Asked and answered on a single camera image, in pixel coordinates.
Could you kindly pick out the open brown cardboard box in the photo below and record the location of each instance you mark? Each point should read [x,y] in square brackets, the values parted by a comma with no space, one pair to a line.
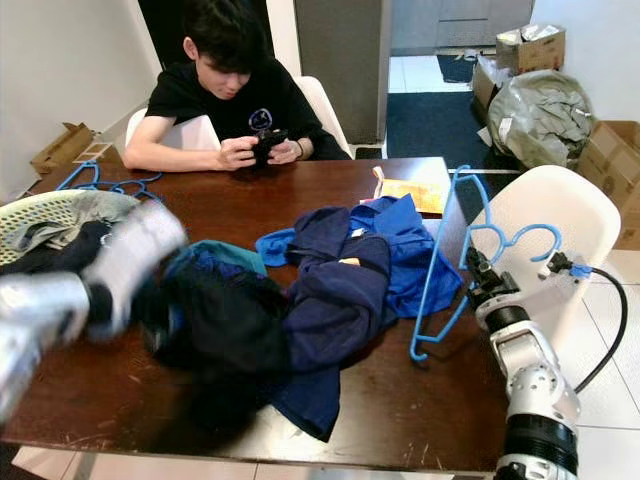
[485,85]

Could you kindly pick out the pale green laundry basket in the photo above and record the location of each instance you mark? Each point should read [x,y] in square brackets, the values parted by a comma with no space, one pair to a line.
[25,208]

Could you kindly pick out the royal blue shirt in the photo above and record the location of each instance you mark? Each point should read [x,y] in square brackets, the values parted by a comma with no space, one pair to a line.
[430,270]

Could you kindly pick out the person in black t-shirt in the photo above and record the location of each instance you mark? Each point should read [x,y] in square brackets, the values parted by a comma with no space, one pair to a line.
[210,100]

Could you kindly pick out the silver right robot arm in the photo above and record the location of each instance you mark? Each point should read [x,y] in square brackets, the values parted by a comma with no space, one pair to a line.
[540,400]

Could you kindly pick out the black smartphone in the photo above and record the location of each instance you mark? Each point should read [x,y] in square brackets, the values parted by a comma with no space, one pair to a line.
[268,145]

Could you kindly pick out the person's right forearm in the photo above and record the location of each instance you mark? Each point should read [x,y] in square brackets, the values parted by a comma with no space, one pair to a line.
[170,158]

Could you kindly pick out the black shirt with white band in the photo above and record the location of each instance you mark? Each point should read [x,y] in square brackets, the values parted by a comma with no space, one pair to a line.
[230,330]

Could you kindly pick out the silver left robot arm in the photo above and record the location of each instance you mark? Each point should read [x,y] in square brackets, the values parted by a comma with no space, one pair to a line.
[40,320]

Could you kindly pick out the olive green stuffed bag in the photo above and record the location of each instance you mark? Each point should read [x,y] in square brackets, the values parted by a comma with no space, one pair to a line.
[540,120]

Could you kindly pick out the grey crumpled garment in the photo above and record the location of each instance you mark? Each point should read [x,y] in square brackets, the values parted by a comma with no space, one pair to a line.
[95,208]

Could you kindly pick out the grey kitchen cabinets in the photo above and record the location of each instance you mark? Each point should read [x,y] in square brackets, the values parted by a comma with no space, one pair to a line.
[450,20]

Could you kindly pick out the person's left hand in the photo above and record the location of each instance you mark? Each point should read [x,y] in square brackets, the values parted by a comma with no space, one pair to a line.
[288,150]

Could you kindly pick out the dark navy floor rug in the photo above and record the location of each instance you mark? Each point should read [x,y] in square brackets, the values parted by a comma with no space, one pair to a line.
[430,125]

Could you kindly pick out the tall grey refrigerator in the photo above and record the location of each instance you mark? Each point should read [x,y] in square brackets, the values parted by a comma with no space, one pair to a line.
[345,60]

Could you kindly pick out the person's right hand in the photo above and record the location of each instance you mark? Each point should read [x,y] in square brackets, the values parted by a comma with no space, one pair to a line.
[238,153]

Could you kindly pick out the cardboard box with silver liner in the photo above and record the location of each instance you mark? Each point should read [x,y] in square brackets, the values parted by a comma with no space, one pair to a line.
[535,55]

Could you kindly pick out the large brown cardboard box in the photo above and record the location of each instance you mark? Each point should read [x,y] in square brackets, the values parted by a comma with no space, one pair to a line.
[610,165]

